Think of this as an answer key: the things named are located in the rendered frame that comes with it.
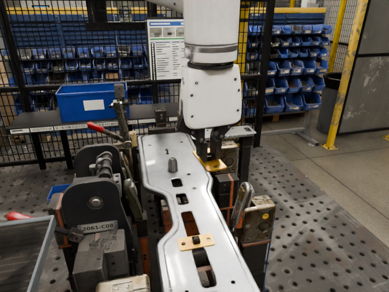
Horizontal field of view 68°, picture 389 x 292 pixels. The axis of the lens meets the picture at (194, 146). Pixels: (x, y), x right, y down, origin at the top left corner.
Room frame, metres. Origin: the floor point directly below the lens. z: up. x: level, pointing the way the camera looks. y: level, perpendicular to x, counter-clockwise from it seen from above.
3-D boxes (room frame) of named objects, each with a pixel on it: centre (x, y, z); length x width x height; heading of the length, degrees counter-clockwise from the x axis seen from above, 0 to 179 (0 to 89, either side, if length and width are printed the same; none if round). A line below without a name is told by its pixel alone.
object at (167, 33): (1.52, 0.13, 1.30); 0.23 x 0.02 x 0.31; 103
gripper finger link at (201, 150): (0.47, 0.00, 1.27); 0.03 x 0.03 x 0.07; 20
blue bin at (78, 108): (1.32, 0.47, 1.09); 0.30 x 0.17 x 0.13; 104
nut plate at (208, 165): (0.48, -0.03, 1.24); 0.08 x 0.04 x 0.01; 20
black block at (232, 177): (0.81, -0.11, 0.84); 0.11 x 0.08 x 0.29; 103
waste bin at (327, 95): (3.62, -1.88, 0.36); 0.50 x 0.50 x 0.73
